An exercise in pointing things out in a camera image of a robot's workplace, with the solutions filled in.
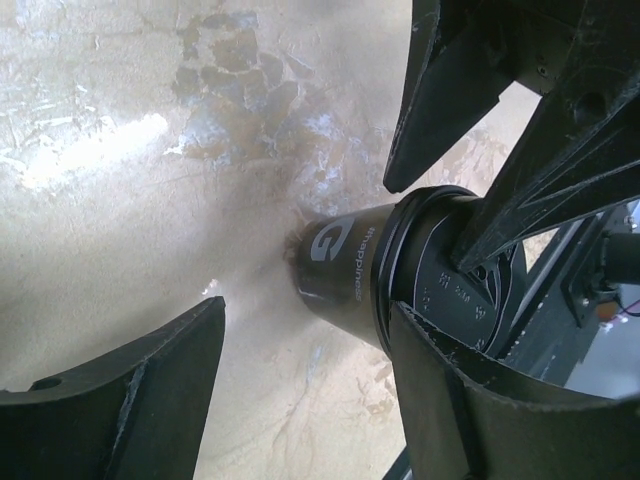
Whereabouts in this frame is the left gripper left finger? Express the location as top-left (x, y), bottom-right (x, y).
top-left (1, 297), bottom-right (225, 479)

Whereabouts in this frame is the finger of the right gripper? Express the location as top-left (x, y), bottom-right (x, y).
top-left (452, 65), bottom-right (639, 271)
top-left (383, 1), bottom-right (544, 193)

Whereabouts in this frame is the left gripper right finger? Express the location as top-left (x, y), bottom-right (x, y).
top-left (389, 302), bottom-right (639, 479)

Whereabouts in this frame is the black cup lid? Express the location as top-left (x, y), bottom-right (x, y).
top-left (370, 186), bottom-right (527, 357)

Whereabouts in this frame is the dark coffee cup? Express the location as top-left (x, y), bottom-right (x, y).
top-left (293, 204), bottom-right (394, 353)

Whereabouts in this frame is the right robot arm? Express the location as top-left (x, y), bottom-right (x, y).
top-left (356, 1), bottom-right (639, 348)

